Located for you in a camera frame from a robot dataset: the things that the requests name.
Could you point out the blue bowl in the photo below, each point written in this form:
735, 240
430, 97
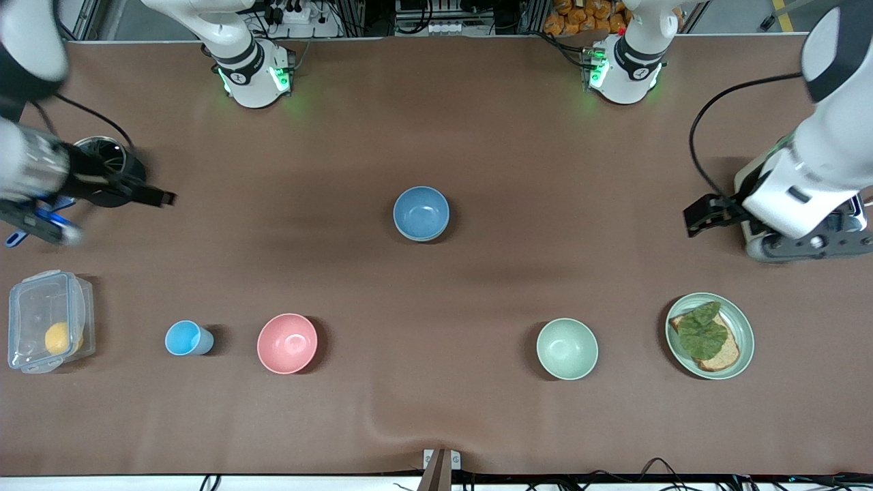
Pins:
421, 211

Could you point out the pale green bowl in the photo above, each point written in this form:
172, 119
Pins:
567, 348
421, 239

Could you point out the white multi-socket strip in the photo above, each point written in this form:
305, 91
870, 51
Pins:
445, 28

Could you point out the light blue cup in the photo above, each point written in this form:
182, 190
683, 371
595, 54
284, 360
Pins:
184, 338

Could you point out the pale green plate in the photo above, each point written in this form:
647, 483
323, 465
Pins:
743, 327

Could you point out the beige and chrome toaster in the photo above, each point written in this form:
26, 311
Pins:
747, 181

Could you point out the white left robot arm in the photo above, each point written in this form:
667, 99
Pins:
818, 170

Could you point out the brown bread slice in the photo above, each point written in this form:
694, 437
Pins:
724, 354

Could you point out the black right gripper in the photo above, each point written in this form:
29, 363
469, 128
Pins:
92, 181

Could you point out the green lettuce leaf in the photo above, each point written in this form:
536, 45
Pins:
702, 331

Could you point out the metal table edge bracket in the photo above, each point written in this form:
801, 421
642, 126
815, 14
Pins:
441, 467

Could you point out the yellow lemon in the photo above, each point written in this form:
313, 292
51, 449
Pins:
58, 338

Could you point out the bag of orange buns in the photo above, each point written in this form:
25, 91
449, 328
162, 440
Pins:
586, 17

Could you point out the pink bowl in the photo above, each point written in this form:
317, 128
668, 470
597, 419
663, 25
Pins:
287, 343

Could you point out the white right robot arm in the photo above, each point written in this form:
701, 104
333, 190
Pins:
245, 75

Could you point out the clear plastic lidded container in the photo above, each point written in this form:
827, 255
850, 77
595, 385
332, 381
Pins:
41, 307

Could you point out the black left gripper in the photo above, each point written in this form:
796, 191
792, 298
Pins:
731, 209

